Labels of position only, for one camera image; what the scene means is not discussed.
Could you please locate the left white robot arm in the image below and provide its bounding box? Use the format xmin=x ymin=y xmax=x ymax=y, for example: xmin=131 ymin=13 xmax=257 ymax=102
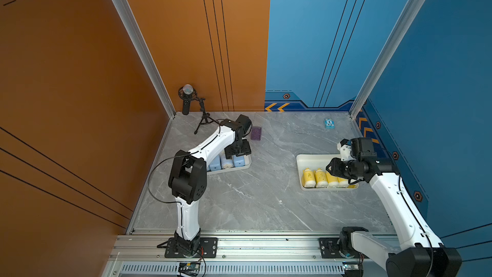
xmin=169 ymin=115 xmax=252 ymax=256

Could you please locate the blue sharpener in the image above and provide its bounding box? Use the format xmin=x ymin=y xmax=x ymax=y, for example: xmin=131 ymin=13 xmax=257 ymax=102
xmin=208 ymin=155 xmax=222 ymax=171
xmin=233 ymin=155 xmax=245 ymax=167
xmin=220 ymin=155 xmax=234 ymax=169

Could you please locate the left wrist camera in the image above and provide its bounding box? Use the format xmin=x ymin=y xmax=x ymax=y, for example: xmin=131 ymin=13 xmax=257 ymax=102
xmin=235 ymin=114 xmax=252 ymax=137

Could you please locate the black microphone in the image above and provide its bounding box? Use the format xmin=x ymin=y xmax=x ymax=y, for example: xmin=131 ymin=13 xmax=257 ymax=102
xmin=178 ymin=84 xmax=197 ymax=115

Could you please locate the black mini tripod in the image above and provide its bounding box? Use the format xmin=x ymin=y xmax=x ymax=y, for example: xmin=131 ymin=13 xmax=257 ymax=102
xmin=194 ymin=97 xmax=220 ymax=135

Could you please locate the left green circuit board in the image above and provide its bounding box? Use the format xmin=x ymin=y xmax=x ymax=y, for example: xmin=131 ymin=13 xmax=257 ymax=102
xmin=178 ymin=262 xmax=201 ymax=276

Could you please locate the aluminium rail frame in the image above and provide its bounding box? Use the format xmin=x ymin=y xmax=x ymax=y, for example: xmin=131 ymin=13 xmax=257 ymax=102
xmin=102 ymin=232 xmax=386 ymax=276

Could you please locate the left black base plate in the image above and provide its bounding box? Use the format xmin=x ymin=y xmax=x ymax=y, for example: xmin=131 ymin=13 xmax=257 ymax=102
xmin=165 ymin=237 xmax=219 ymax=259

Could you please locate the purple cube toy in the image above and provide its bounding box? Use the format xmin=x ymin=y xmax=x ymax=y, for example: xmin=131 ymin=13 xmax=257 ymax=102
xmin=251 ymin=126 xmax=262 ymax=141

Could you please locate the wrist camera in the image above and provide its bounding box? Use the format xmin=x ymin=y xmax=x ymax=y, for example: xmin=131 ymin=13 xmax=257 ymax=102
xmin=235 ymin=114 xmax=252 ymax=137
xmin=337 ymin=137 xmax=377 ymax=162

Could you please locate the small teal robot toy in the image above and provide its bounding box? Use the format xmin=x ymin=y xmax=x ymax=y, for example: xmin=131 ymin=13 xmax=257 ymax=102
xmin=324 ymin=119 xmax=334 ymax=129

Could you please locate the white storage tray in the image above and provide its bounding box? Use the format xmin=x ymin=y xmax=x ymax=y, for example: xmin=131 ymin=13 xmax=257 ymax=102
xmin=296 ymin=154 xmax=360 ymax=192
xmin=207 ymin=153 xmax=252 ymax=174

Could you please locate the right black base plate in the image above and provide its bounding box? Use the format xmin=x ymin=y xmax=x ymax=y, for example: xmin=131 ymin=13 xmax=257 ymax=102
xmin=318 ymin=237 xmax=369 ymax=260

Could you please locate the green circuit board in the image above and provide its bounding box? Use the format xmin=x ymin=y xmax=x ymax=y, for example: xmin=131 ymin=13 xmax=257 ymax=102
xmin=178 ymin=262 xmax=201 ymax=276
xmin=342 ymin=263 xmax=364 ymax=277

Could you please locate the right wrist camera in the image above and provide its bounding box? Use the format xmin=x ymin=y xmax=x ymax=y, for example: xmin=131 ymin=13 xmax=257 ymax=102
xmin=337 ymin=137 xmax=377 ymax=162

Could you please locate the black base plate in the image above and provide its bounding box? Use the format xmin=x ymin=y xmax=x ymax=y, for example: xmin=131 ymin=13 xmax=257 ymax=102
xmin=165 ymin=237 xmax=219 ymax=259
xmin=318 ymin=237 xmax=369 ymax=260

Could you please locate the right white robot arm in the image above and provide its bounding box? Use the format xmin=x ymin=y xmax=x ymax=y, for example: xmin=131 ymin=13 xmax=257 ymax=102
xmin=326 ymin=158 xmax=463 ymax=276

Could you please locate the right green circuit board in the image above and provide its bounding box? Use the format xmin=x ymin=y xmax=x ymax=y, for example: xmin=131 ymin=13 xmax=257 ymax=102
xmin=342 ymin=263 xmax=364 ymax=277

